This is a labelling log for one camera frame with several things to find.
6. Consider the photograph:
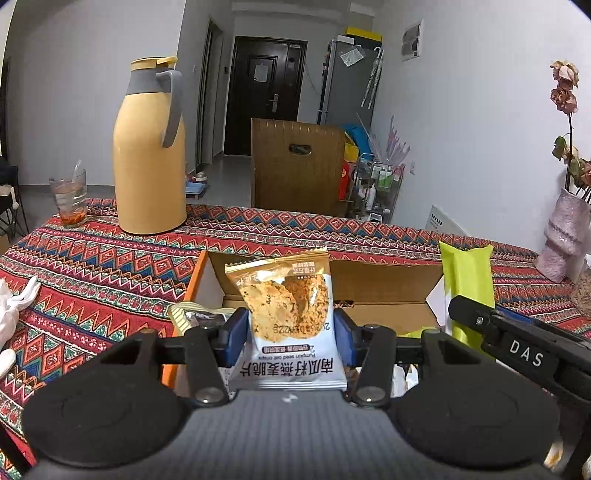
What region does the white cotton glove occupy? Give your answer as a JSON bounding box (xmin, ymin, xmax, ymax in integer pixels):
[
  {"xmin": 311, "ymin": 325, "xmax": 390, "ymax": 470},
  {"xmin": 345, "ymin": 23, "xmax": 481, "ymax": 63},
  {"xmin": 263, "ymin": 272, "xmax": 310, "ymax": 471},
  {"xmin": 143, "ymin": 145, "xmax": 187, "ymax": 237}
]
[{"xmin": 0, "ymin": 275, "xmax": 42, "ymax": 379}]

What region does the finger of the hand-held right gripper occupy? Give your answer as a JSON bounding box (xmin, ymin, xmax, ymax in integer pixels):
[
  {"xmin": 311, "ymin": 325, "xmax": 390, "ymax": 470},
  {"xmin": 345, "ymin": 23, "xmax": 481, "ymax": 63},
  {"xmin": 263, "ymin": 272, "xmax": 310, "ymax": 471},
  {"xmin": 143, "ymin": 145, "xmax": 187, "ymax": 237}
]
[
  {"xmin": 448, "ymin": 295, "xmax": 505, "ymax": 345},
  {"xmin": 496, "ymin": 308, "xmax": 591, "ymax": 350}
]

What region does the dark entrance door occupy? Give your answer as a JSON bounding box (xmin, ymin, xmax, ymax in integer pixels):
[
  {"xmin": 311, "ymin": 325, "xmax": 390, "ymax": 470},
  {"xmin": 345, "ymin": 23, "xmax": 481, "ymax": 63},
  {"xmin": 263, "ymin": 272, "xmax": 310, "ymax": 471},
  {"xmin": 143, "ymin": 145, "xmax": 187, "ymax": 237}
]
[{"xmin": 224, "ymin": 36, "xmax": 308, "ymax": 158}]

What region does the red box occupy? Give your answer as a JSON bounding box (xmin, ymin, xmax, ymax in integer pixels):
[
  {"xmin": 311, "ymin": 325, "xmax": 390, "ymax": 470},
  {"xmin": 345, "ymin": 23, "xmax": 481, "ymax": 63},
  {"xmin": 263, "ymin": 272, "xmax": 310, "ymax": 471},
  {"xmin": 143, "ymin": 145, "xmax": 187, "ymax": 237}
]
[{"xmin": 339, "ymin": 161, "xmax": 356, "ymax": 201}]

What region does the black folding chair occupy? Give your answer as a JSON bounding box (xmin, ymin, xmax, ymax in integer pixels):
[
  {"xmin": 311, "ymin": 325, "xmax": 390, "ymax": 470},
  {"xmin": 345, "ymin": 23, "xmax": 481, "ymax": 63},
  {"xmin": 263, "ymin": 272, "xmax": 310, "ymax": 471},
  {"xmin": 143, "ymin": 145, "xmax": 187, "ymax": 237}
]
[{"xmin": 0, "ymin": 157, "xmax": 29, "ymax": 243}]

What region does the oat crisp snack packet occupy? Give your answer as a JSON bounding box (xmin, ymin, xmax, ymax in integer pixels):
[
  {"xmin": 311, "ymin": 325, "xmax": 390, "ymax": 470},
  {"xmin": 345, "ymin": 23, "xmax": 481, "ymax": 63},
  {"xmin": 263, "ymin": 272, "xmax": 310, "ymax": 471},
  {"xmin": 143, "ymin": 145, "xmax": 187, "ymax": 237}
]
[{"xmin": 225, "ymin": 247, "xmax": 348, "ymax": 392}]

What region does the yellow thermos jug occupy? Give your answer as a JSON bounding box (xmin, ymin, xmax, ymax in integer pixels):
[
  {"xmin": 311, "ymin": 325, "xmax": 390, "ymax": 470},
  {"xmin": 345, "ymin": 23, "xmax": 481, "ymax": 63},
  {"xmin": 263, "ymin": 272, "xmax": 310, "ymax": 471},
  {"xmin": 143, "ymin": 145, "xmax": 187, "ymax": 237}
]
[{"xmin": 113, "ymin": 56, "xmax": 188, "ymax": 235}]

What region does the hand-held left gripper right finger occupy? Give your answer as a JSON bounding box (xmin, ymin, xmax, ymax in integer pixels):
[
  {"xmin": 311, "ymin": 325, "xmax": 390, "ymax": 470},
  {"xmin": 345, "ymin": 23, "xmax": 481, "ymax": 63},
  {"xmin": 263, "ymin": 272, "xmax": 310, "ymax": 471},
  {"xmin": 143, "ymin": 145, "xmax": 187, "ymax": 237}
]
[{"xmin": 335, "ymin": 310, "xmax": 479, "ymax": 408}]

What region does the white folded umbrella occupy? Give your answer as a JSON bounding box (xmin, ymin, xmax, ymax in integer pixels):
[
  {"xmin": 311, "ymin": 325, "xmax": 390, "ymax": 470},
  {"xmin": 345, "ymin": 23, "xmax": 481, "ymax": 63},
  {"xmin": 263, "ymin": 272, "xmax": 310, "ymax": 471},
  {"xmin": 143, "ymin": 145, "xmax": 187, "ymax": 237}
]
[{"xmin": 362, "ymin": 46, "xmax": 384, "ymax": 109}]

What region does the dried rose bouquet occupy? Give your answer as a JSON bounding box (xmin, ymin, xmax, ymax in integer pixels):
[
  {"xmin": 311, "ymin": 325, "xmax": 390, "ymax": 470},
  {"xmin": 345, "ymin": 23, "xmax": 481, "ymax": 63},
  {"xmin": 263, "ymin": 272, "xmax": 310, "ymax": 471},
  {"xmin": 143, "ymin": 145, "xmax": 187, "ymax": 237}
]
[{"xmin": 549, "ymin": 59, "xmax": 591, "ymax": 201}]

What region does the grey refrigerator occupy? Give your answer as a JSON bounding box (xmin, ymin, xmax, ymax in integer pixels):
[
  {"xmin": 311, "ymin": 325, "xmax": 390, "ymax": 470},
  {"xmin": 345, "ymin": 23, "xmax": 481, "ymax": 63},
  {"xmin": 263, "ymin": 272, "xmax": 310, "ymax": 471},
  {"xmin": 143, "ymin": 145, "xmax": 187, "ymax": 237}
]
[{"xmin": 318, "ymin": 39, "xmax": 384, "ymax": 127}]

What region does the striped fish snack packet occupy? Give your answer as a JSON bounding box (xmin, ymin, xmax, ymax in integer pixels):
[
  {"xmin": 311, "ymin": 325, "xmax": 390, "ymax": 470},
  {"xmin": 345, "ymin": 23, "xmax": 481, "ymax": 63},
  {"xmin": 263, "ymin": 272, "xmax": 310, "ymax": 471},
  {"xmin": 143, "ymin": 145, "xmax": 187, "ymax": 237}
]
[{"xmin": 167, "ymin": 302, "xmax": 234, "ymax": 340}]

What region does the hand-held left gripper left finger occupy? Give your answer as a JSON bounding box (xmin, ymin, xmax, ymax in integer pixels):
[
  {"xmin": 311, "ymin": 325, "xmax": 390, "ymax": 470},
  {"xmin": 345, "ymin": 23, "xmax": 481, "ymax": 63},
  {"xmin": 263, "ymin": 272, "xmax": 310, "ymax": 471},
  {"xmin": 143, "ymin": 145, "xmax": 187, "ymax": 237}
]
[{"xmin": 108, "ymin": 308, "xmax": 250, "ymax": 407}]

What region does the wire utility cart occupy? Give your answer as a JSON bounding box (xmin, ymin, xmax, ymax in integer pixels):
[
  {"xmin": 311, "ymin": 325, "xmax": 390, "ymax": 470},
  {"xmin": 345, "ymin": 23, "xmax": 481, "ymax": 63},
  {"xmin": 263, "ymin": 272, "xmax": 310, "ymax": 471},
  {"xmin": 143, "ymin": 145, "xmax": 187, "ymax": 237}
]
[{"xmin": 347, "ymin": 157, "xmax": 406, "ymax": 222}]

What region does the white wall heater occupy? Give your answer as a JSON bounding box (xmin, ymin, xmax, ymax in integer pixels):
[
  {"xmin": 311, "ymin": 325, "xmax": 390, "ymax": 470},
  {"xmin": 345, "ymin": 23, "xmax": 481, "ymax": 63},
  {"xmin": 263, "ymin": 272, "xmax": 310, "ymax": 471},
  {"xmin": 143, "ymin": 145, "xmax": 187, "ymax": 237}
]
[{"xmin": 427, "ymin": 204, "xmax": 469, "ymax": 237}]

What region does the pink textured vase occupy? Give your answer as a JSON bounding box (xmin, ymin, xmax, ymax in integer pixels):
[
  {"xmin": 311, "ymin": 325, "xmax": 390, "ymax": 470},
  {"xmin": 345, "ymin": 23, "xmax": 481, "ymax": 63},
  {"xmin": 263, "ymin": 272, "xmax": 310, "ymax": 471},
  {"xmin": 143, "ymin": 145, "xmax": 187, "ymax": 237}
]
[{"xmin": 534, "ymin": 188, "xmax": 591, "ymax": 284}]

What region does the wall electrical panel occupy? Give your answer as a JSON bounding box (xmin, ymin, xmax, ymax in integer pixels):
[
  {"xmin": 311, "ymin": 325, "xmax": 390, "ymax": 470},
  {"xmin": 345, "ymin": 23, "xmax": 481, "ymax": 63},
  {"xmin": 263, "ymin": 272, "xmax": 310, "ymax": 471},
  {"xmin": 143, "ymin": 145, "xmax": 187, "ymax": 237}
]
[{"xmin": 401, "ymin": 18, "xmax": 424, "ymax": 62}]

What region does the grey interior door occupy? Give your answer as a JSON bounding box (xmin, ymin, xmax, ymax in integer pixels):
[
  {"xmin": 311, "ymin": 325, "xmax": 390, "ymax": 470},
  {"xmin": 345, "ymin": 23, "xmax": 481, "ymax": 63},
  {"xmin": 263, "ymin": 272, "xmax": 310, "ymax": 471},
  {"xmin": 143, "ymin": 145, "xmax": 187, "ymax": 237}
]
[{"xmin": 196, "ymin": 18, "xmax": 225, "ymax": 169}]

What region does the wooden chair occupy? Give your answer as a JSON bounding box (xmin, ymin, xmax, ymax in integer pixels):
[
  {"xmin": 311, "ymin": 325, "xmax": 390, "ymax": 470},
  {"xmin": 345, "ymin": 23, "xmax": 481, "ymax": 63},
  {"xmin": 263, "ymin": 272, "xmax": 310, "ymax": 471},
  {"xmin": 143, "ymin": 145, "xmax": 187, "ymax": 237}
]
[{"xmin": 250, "ymin": 117, "xmax": 347, "ymax": 217}]

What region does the yellow storage box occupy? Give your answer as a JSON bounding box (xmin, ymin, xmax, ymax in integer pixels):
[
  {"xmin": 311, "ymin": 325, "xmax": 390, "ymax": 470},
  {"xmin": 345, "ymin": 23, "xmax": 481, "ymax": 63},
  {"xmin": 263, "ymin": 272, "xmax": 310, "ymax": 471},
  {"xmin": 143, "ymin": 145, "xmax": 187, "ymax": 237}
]
[{"xmin": 345, "ymin": 26, "xmax": 384, "ymax": 46}]

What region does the drinking glass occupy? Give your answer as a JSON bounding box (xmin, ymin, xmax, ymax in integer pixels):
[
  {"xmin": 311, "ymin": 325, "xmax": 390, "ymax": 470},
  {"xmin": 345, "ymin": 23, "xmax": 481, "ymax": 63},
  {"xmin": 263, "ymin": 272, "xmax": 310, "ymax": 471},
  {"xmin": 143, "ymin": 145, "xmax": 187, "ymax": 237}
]
[{"xmin": 49, "ymin": 159, "xmax": 88, "ymax": 228}]

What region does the blue bag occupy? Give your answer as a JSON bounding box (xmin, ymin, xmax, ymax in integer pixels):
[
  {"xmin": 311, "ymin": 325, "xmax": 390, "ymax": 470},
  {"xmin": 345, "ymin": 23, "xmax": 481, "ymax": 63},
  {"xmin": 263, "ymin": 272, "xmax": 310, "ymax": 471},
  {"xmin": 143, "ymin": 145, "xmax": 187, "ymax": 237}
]
[{"xmin": 344, "ymin": 122, "xmax": 377, "ymax": 158}]

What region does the blue floor tray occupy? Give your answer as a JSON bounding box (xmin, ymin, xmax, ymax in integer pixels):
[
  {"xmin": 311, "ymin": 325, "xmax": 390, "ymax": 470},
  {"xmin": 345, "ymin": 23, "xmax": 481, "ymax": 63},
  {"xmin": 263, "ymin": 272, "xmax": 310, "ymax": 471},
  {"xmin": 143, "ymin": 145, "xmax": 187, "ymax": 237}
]
[{"xmin": 186, "ymin": 172, "xmax": 209, "ymax": 200}]

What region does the orange cardboard box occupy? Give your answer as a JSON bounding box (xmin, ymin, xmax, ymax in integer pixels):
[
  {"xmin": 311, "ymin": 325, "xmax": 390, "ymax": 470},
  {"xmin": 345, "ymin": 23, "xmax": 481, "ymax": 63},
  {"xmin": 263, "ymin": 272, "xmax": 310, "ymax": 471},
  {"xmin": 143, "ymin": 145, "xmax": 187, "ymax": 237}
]
[{"xmin": 161, "ymin": 249, "xmax": 446, "ymax": 398}]

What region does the lilac decoration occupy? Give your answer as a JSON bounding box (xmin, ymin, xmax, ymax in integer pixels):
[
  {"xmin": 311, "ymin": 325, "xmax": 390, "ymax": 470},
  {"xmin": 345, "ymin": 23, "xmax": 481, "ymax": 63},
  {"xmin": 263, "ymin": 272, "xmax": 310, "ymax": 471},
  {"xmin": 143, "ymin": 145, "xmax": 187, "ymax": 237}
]
[{"xmin": 369, "ymin": 115, "xmax": 411, "ymax": 164}]

